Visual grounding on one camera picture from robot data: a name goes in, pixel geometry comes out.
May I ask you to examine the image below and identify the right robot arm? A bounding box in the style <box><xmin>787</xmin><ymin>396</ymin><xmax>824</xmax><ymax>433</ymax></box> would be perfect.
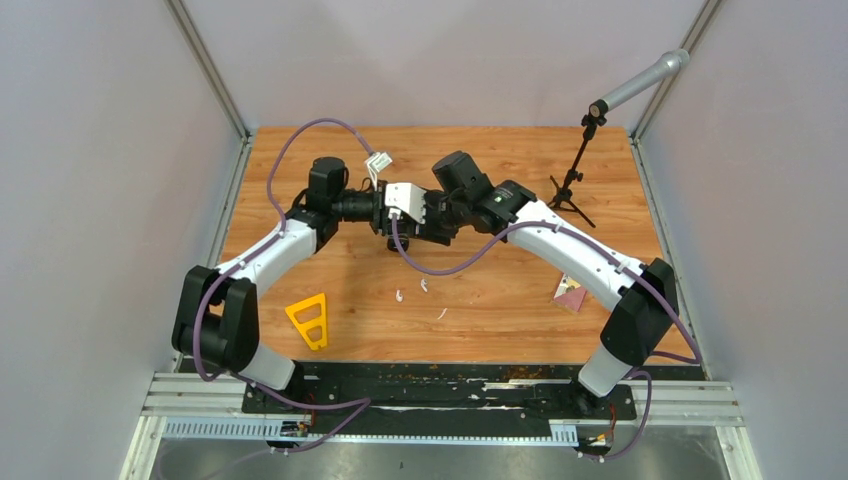
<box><xmin>385</xmin><ymin>151</ymin><xmax>679</xmax><ymax>418</ymax></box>

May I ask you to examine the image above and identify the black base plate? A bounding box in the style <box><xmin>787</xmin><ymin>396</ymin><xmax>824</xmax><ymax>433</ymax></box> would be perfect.
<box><xmin>281</xmin><ymin>361</ymin><xmax>637</xmax><ymax>421</ymax></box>

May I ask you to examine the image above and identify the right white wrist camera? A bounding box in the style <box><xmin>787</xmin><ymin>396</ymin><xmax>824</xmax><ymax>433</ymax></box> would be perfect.
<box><xmin>384</xmin><ymin>182</ymin><xmax>426</xmax><ymax>224</ymax></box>

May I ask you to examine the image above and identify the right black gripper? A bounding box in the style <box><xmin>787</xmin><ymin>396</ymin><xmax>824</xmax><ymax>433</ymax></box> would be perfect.
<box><xmin>406</xmin><ymin>189</ymin><xmax>469</xmax><ymax>245</ymax></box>

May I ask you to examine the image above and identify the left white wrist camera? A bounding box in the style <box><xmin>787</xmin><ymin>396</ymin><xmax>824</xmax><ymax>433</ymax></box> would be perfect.
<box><xmin>364</xmin><ymin>151</ymin><xmax>393</xmax><ymax>190</ymax></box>

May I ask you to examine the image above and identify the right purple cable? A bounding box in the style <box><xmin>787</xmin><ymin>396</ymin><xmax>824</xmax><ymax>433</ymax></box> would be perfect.
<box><xmin>389</xmin><ymin>211</ymin><xmax>704</xmax><ymax>462</ymax></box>

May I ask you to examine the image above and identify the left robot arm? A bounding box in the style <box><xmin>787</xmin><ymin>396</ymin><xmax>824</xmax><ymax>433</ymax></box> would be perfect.
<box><xmin>171</xmin><ymin>157</ymin><xmax>381</xmax><ymax>413</ymax></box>

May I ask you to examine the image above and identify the grey metal cylinder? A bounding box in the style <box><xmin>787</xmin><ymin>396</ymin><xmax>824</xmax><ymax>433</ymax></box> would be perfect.
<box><xmin>588</xmin><ymin>49</ymin><xmax>690</xmax><ymax>118</ymax></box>

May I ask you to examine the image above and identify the red playing card box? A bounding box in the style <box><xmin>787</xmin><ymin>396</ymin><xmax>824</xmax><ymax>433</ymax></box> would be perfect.
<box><xmin>551</xmin><ymin>273</ymin><xmax>588</xmax><ymax>314</ymax></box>

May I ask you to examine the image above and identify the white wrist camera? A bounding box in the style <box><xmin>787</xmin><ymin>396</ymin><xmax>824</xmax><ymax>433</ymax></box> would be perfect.
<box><xmin>364</xmin><ymin>151</ymin><xmax>393</xmax><ymax>190</ymax></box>
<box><xmin>384</xmin><ymin>182</ymin><xmax>426</xmax><ymax>224</ymax></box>

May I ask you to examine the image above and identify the white slotted cable duct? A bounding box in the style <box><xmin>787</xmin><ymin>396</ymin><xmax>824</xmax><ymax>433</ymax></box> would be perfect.
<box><xmin>162</xmin><ymin>417</ymin><xmax>580</xmax><ymax>446</ymax></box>

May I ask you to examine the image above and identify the black tripod stand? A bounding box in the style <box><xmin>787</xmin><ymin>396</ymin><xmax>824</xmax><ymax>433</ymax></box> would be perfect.
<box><xmin>547</xmin><ymin>113</ymin><xmax>607</xmax><ymax>228</ymax></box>

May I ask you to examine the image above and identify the yellow triangular plastic piece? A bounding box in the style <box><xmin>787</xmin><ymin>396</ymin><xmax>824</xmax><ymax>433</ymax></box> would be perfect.
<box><xmin>284</xmin><ymin>293</ymin><xmax>329</xmax><ymax>352</ymax></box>

